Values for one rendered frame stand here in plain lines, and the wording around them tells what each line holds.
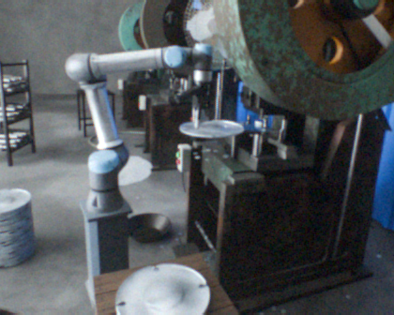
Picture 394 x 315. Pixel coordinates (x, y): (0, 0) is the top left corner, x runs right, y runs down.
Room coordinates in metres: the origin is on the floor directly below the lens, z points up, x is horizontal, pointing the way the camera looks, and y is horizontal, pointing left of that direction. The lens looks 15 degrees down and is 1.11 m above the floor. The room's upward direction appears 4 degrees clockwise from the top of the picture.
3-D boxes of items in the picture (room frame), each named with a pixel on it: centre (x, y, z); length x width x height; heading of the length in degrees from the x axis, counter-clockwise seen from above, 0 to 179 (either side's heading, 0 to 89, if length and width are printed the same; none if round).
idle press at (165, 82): (4.81, 0.90, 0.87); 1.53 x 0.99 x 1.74; 116
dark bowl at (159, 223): (1.68, 0.42, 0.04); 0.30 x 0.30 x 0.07
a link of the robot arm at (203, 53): (1.35, 0.10, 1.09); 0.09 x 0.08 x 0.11; 92
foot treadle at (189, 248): (1.42, -0.08, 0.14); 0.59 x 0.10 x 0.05; 113
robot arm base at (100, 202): (1.20, 0.48, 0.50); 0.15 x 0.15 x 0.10
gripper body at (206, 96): (1.35, 0.09, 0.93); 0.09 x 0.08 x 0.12; 113
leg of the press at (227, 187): (1.28, -0.44, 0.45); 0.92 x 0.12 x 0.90; 113
